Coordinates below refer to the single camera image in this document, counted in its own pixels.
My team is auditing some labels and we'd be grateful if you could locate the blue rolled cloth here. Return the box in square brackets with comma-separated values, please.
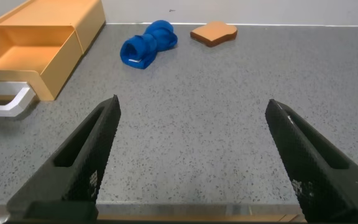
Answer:
[119, 19, 178, 70]

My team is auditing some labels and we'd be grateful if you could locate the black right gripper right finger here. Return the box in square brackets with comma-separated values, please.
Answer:
[265, 98, 358, 223]

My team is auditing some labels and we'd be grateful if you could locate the yellow drawer with white handle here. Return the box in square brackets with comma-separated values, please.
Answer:
[0, 24, 84, 118]

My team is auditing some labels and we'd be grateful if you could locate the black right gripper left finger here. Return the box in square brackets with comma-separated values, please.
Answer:
[6, 95, 122, 223]

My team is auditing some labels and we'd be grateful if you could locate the brown toast slice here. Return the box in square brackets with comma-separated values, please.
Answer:
[190, 21, 239, 48]

